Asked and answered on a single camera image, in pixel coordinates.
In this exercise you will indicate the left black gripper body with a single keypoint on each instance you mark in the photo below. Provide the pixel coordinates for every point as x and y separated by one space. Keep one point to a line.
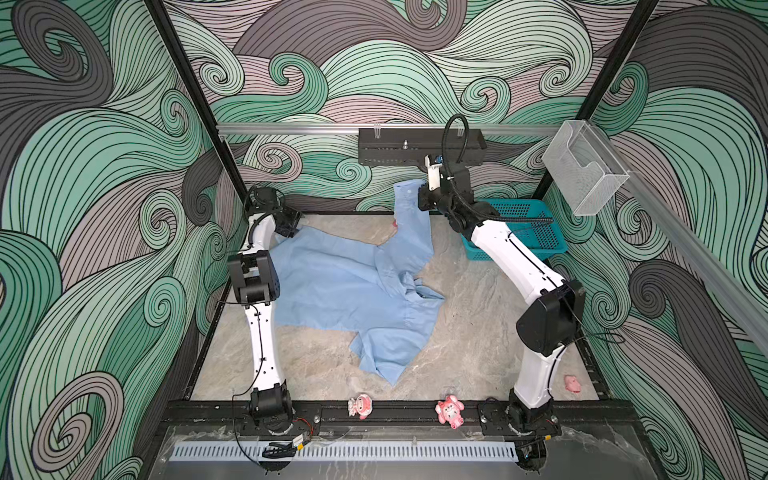
288 219

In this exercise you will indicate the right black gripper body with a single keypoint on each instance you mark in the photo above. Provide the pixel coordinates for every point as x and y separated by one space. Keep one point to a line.
432 199

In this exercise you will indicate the light blue long sleeve shirt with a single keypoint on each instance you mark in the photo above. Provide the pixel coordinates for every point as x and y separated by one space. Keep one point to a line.
333 283

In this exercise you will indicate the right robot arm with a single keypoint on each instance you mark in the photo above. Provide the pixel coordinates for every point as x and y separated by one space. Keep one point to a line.
555 305

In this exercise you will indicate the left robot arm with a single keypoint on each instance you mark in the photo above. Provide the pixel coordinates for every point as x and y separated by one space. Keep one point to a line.
256 289

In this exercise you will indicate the teal plastic basket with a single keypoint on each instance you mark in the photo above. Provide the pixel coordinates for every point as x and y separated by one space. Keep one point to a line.
544 240

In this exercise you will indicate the pink white plush toy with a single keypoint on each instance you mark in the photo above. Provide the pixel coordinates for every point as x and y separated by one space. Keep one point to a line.
360 406

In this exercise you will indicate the pink pig plush toy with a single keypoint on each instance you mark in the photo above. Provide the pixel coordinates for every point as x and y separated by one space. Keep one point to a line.
449 412

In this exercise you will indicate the small pink floor toy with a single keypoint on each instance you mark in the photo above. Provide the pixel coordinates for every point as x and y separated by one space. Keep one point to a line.
572 384

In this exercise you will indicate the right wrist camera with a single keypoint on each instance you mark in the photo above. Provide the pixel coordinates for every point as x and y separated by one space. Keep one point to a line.
433 165

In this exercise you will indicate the black perforated wall tray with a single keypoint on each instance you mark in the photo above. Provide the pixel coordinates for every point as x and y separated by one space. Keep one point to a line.
409 147

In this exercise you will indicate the aluminium back wall rail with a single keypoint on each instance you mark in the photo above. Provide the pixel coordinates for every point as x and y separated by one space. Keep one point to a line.
304 128

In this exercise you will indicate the aluminium wall rail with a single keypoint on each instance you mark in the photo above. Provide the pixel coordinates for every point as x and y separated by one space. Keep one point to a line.
304 128
716 219

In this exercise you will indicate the clear acrylic wall box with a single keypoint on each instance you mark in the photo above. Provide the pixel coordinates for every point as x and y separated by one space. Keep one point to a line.
585 166

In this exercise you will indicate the black front mounting rail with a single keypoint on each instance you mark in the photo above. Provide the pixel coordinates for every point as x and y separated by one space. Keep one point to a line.
492 417

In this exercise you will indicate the white slotted cable duct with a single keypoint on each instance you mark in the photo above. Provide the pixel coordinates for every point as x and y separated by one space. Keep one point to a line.
359 451

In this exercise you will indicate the aluminium right wall rail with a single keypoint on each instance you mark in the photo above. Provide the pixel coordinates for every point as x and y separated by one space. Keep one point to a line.
716 219

